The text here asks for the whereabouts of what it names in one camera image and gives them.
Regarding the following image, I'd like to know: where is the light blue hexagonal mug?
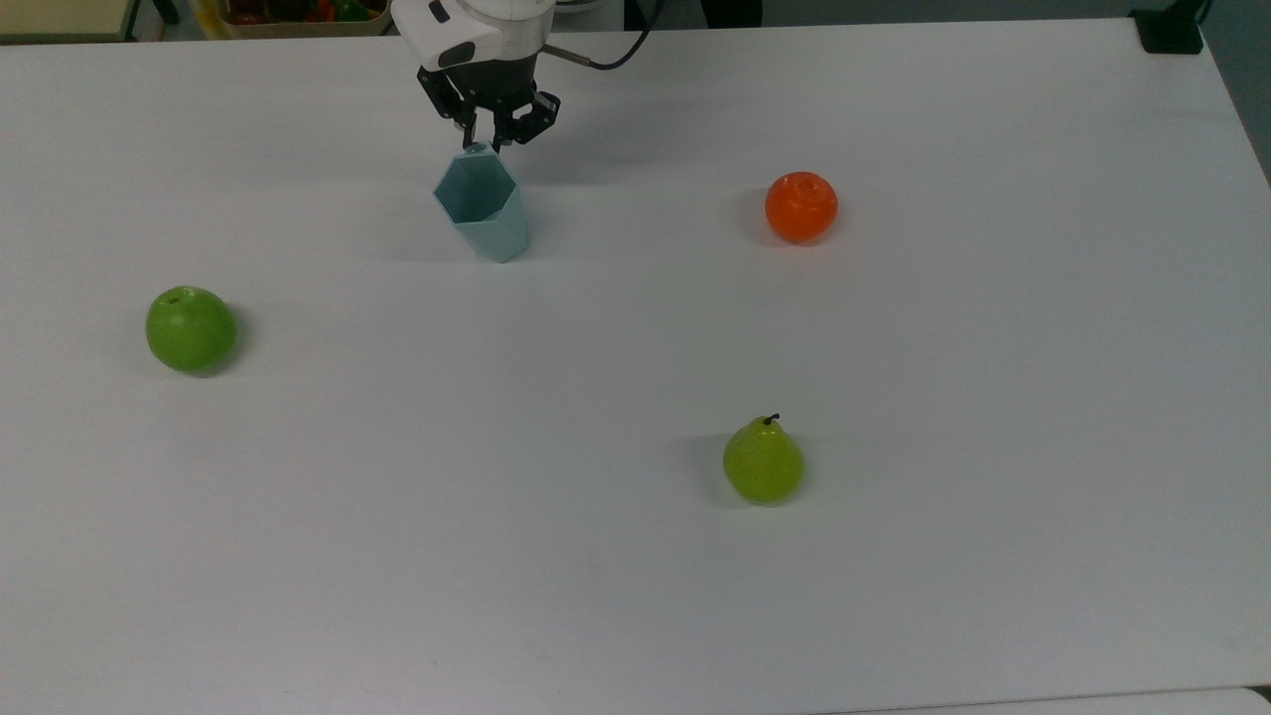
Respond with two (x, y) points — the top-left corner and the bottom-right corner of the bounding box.
(432, 141), (529, 265)

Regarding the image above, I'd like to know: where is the beige side desk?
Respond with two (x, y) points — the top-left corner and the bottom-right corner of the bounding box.
(0, 0), (141, 45)

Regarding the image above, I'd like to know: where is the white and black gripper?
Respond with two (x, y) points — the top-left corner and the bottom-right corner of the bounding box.
(390, 0), (562, 151)

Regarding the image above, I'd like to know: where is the green toy apple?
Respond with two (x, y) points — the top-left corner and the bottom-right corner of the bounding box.
(145, 286), (239, 375)

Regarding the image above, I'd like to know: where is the yellow-green toy pear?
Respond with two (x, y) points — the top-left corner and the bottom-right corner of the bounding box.
(722, 414), (805, 505)

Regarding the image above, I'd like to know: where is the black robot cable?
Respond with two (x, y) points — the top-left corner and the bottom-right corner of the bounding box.
(542, 0), (668, 72)

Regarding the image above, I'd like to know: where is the bin of toy fruit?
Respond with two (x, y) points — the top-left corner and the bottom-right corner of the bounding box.
(213, 0), (403, 40)

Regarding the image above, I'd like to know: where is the dark object behind table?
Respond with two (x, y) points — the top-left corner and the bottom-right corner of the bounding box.
(700, 0), (765, 30)

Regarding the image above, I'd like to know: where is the orange toy fruit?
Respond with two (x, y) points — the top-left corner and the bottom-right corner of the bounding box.
(765, 171), (839, 244)

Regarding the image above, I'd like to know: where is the black table clamp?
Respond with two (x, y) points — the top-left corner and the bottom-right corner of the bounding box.
(1131, 0), (1213, 56)

